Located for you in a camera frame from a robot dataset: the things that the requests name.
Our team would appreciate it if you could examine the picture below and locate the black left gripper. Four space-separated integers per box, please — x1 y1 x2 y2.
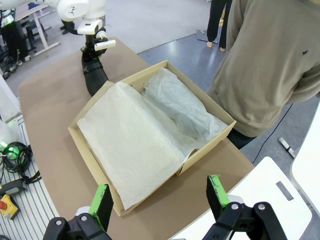
79 33 109 63

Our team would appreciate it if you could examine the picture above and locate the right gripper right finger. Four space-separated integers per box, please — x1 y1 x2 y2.
204 174 288 240

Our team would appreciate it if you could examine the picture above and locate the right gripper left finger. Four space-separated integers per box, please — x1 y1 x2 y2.
43 183 115 240

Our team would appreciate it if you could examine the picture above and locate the black leather shoe with buckle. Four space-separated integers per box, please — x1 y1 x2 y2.
81 53 110 97

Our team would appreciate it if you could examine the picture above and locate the white tissue paper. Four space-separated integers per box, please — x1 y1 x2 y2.
76 67 230 211

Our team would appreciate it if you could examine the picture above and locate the brown cardboard shoe box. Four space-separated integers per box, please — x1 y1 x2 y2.
67 59 237 218

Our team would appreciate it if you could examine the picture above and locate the yellow emergency stop box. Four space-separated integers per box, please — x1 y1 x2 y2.
0 193 20 221

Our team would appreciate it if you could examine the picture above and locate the white desk with T-feet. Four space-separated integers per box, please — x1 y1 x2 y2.
13 1 61 57

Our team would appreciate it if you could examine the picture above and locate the bystander in black trousers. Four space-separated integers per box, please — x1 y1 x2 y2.
0 21 32 66

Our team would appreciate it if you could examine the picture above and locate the grey floor socket strip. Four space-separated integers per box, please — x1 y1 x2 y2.
279 136 295 155

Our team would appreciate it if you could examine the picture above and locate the black grey hand pendant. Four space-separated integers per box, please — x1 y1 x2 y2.
0 180 27 198

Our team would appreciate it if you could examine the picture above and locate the grey floor plate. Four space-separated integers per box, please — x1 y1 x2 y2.
195 28 210 42

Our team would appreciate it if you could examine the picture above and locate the bystander in cream jacket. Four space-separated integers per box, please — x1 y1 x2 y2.
206 0 234 53

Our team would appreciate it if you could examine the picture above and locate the person in taupe sweater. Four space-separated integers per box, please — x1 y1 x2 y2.
208 0 320 151

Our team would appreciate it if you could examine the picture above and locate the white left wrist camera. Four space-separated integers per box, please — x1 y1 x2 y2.
94 29 117 52

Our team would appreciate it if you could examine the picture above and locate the aluminium slatted base plate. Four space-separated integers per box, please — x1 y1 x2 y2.
0 117 61 240

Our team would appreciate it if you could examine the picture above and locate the black cable bundle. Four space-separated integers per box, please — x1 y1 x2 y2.
0 141 42 186

